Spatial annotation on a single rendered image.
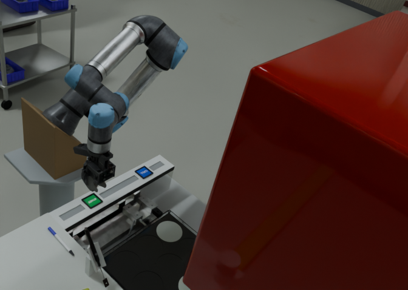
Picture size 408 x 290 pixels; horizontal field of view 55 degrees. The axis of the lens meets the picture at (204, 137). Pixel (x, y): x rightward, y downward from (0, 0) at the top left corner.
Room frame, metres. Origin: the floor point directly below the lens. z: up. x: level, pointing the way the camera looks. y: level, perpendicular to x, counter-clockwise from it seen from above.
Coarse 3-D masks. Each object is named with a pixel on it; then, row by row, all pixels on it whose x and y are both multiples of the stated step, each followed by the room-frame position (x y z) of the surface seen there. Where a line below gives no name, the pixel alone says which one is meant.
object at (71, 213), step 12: (156, 168) 1.25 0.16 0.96; (168, 168) 1.27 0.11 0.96; (120, 180) 1.12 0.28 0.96; (132, 180) 1.14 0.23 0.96; (144, 180) 1.16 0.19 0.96; (96, 192) 1.02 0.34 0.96; (108, 192) 1.04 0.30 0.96; (120, 192) 1.06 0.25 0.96; (72, 204) 0.94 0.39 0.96; (84, 204) 0.95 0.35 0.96; (60, 216) 0.88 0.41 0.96; (72, 216) 0.89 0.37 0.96; (84, 216) 0.90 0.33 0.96
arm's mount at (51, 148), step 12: (24, 108) 1.27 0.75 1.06; (36, 108) 1.31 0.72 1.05; (24, 120) 1.28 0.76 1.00; (36, 120) 1.23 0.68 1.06; (48, 120) 1.19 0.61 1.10; (24, 132) 1.28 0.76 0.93; (36, 132) 1.23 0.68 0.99; (48, 132) 1.18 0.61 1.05; (60, 132) 1.18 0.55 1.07; (24, 144) 1.28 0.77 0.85; (36, 144) 1.23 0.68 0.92; (48, 144) 1.18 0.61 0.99; (60, 144) 1.18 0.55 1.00; (72, 144) 1.23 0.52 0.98; (36, 156) 1.23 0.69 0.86; (48, 156) 1.18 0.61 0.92; (60, 156) 1.18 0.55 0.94; (72, 156) 1.23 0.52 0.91; (84, 156) 1.28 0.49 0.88; (48, 168) 1.18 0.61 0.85; (60, 168) 1.18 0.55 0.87; (72, 168) 1.23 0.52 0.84
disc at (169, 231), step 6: (162, 222) 1.02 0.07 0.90; (168, 222) 1.03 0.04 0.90; (174, 222) 1.04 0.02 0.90; (162, 228) 0.99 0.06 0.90; (168, 228) 1.00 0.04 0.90; (174, 228) 1.01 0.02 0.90; (180, 228) 1.02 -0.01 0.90; (162, 234) 0.97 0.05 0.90; (168, 234) 0.97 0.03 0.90; (174, 234) 0.98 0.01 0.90; (180, 234) 0.99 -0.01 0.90; (168, 240) 0.95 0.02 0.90; (174, 240) 0.95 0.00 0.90
